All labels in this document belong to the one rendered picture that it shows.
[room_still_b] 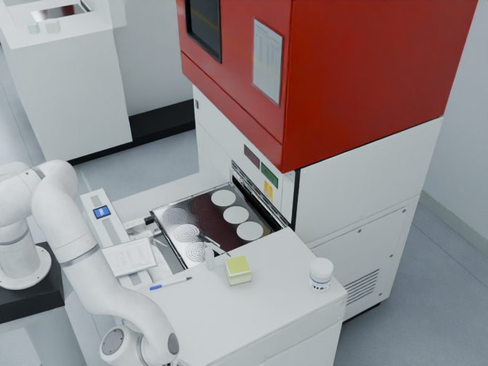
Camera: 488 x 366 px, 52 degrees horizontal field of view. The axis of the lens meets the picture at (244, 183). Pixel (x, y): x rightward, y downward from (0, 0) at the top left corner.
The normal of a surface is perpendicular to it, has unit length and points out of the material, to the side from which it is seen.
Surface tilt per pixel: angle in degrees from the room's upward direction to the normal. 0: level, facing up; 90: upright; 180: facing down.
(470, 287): 0
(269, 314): 0
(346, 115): 90
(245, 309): 0
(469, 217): 90
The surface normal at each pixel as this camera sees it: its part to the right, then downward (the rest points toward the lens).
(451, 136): -0.87, 0.32
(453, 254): 0.00, -0.76
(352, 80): 0.49, 0.56
